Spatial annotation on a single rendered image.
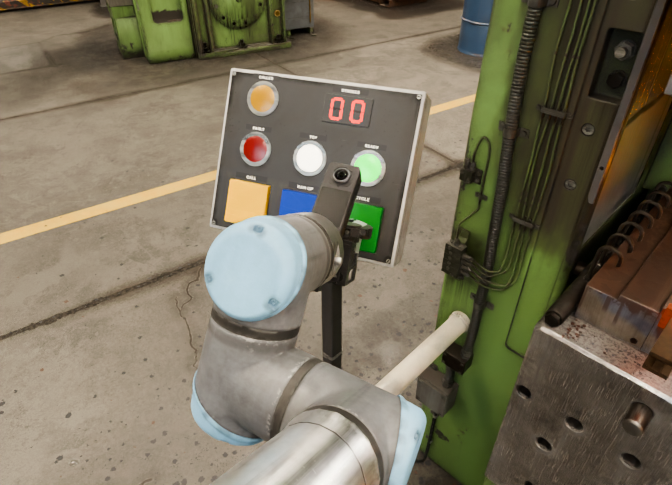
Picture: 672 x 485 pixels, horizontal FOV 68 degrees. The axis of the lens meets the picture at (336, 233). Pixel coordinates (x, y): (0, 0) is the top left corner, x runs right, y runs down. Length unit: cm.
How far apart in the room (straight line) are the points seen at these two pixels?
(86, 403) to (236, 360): 153
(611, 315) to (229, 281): 58
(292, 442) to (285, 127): 58
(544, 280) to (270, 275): 70
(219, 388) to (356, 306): 163
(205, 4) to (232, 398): 472
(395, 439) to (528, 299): 69
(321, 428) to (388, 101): 55
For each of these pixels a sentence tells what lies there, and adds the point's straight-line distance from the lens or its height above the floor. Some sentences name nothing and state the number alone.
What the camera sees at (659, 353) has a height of 101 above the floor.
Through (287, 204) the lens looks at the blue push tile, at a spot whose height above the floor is 102.
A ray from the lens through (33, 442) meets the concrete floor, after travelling 197.
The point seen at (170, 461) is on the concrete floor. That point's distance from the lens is 176.
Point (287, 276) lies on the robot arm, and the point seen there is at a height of 119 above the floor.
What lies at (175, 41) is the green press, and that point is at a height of 17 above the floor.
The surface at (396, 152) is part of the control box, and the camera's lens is 80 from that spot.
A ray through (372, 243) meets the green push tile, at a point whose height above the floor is 99.
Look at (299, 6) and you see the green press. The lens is 580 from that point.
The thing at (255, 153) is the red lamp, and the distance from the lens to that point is 87.
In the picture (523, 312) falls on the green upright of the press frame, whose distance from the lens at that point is 111.
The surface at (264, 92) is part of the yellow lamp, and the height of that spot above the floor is 117.
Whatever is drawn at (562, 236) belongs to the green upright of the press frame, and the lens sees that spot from 98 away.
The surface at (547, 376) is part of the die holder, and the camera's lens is 88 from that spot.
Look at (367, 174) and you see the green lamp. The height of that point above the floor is 108.
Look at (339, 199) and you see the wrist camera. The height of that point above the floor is 114.
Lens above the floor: 148
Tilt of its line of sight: 36 degrees down
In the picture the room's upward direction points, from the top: straight up
